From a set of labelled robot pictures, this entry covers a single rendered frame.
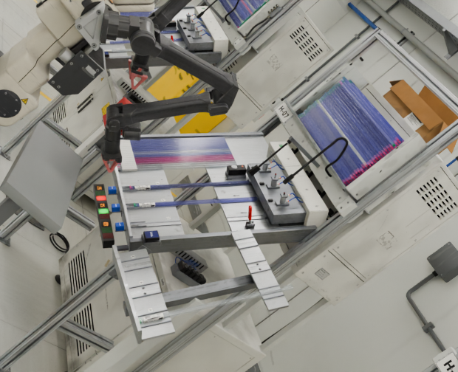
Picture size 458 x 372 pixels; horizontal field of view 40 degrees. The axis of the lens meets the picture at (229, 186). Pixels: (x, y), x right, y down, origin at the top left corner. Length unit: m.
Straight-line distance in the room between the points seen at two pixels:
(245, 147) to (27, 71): 1.07
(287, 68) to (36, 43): 1.87
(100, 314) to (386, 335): 1.79
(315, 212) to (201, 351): 0.80
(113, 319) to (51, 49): 1.10
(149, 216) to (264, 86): 1.60
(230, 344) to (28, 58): 1.42
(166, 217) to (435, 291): 1.93
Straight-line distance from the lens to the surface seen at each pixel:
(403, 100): 3.02
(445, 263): 3.80
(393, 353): 3.80
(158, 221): 2.37
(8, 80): 2.25
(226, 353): 2.83
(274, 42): 3.65
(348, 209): 2.39
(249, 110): 3.80
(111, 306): 2.71
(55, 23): 2.20
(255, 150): 2.84
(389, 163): 2.37
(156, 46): 2.05
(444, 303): 3.79
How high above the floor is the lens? 1.59
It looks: 13 degrees down
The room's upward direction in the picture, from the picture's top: 50 degrees clockwise
